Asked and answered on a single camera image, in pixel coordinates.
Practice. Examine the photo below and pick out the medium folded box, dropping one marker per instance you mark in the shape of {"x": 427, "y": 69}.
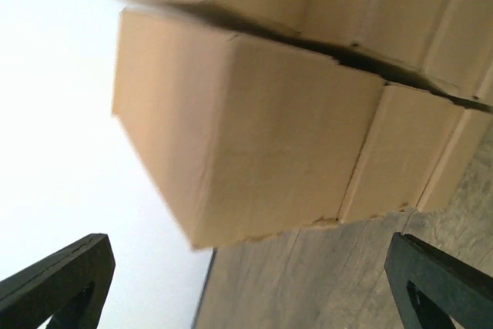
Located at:
{"x": 244, "y": 137}
{"x": 465, "y": 137}
{"x": 407, "y": 136}

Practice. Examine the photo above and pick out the medium lower folded box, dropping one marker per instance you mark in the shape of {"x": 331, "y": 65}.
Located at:
{"x": 407, "y": 136}

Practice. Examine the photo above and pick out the medium bottom folded box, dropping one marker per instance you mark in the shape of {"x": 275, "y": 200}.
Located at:
{"x": 465, "y": 137}

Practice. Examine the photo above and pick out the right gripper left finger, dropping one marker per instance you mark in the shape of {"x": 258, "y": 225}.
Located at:
{"x": 66, "y": 289}

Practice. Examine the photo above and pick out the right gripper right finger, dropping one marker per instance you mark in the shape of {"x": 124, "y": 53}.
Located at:
{"x": 433, "y": 289}

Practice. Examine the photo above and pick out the medium top folded box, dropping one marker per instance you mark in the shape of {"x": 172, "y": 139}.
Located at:
{"x": 244, "y": 137}

